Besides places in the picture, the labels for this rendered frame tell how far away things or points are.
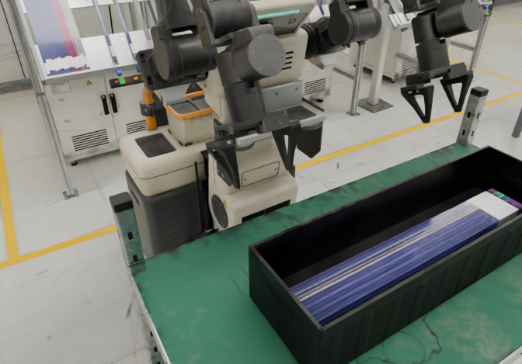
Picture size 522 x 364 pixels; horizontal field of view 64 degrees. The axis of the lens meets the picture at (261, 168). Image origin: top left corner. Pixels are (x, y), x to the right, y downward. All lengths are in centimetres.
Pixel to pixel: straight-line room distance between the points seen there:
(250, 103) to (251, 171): 53
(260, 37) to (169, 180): 86
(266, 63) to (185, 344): 41
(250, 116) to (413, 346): 41
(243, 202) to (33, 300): 129
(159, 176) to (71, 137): 161
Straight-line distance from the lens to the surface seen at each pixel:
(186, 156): 135
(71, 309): 207
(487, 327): 75
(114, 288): 209
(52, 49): 249
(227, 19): 64
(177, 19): 83
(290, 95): 108
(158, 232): 146
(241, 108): 63
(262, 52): 57
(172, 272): 76
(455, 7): 87
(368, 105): 370
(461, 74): 94
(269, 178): 121
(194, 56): 82
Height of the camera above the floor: 149
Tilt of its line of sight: 33 degrees down
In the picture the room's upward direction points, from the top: straight up
